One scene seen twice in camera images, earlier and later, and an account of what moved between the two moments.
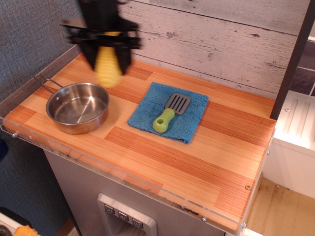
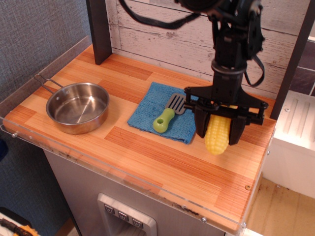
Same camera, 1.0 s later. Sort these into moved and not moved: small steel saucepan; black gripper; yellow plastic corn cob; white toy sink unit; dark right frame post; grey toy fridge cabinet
Moved: black gripper; yellow plastic corn cob
Not moved: small steel saucepan; grey toy fridge cabinet; white toy sink unit; dark right frame post
